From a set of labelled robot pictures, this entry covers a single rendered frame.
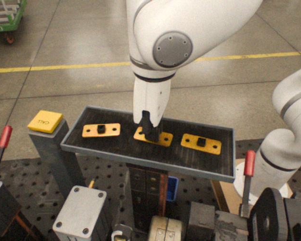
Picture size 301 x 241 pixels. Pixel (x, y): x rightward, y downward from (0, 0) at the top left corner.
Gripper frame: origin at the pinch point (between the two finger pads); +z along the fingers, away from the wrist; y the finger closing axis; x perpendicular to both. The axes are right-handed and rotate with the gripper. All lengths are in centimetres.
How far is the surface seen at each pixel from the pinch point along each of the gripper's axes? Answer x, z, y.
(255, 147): 35, 49, -48
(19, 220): -32.5, 28.3, 18.5
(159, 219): 5.8, 10.5, 14.1
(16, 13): -269, 91, -238
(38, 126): -26.7, 2.5, 5.1
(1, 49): -266, 118, -188
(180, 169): 7.7, 2.3, 6.7
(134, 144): -3.4, 2.5, 3.5
